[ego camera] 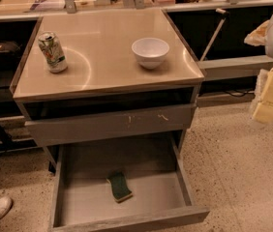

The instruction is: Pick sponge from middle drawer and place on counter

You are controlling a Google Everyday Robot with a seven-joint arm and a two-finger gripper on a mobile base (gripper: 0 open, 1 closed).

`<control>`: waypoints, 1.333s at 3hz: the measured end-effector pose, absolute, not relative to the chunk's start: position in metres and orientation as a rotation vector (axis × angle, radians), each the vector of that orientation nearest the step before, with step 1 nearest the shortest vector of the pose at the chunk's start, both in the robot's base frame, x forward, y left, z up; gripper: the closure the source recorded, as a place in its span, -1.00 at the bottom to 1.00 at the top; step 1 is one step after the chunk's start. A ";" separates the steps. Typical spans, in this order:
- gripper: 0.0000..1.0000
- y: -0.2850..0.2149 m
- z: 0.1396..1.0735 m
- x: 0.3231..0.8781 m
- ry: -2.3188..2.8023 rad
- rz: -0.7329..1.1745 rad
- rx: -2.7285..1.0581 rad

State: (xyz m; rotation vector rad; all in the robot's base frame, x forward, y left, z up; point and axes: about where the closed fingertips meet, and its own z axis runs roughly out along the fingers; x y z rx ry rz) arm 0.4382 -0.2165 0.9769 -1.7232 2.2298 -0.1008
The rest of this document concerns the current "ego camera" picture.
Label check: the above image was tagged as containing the green and yellow sponge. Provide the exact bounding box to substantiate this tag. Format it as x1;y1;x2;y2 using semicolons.
106;172;133;203

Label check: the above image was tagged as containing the closed grey top drawer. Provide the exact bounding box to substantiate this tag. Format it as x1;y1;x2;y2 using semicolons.
25;104;197;146

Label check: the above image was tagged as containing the open grey middle drawer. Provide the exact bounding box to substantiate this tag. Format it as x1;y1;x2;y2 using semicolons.
49;133;209;232

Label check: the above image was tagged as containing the white bowl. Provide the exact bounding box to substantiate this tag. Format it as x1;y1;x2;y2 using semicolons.
132;38;169;70

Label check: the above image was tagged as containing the grey cabinet with steel top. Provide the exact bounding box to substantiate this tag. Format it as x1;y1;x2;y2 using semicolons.
12;8;204;163

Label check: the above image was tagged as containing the crushed soda can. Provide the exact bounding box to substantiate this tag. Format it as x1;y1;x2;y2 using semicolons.
38;32;68;73

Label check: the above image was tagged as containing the black cable on floor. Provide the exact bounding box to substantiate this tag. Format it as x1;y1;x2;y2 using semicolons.
224;88;256;98

